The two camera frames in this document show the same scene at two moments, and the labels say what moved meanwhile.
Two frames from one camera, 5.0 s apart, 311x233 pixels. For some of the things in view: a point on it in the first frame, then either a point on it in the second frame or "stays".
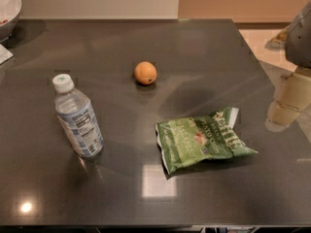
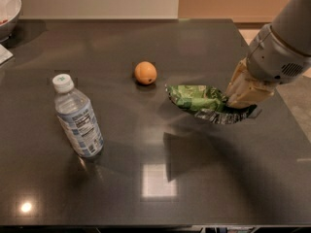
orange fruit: x=146 y=73 stays
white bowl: x=10 y=10 stays
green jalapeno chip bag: x=185 y=142 to x=207 y=103
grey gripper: x=300 y=44 to x=273 y=57
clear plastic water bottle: x=78 y=117 stays
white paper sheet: x=5 y=54 stays
